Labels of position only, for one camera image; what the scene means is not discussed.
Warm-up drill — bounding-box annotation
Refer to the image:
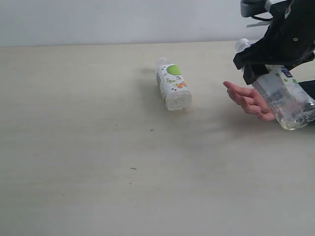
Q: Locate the black cable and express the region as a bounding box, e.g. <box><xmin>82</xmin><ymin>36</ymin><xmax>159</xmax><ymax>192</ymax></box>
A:
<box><xmin>251</xmin><ymin>13</ymin><xmax>274</xmax><ymax>23</ymax></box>

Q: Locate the clear bottle with blue label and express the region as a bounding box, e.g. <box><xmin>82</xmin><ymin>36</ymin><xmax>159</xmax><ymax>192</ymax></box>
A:
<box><xmin>235</xmin><ymin>38</ymin><xmax>315</xmax><ymax>131</ymax></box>

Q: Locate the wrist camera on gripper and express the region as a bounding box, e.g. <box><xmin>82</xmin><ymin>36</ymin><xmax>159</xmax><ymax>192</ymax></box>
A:
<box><xmin>240</xmin><ymin>0</ymin><xmax>293</xmax><ymax>18</ymax></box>

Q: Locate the person's open hand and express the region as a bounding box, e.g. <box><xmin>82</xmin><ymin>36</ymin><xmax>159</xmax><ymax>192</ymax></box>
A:
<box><xmin>223</xmin><ymin>81</ymin><xmax>276</xmax><ymax>121</ymax></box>

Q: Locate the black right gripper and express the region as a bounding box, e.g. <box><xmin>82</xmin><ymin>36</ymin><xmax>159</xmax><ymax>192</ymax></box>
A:
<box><xmin>233</xmin><ymin>0</ymin><xmax>315</xmax><ymax>85</ymax></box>

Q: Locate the bottle with green apple label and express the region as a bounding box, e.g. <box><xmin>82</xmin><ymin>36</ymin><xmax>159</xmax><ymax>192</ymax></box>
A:
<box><xmin>156</xmin><ymin>57</ymin><xmax>192</xmax><ymax>111</ymax></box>

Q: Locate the dark sleeved forearm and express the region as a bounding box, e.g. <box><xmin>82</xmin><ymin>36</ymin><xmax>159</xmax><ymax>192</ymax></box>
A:
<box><xmin>299</xmin><ymin>80</ymin><xmax>315</xmax><ymax>99</ymax></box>

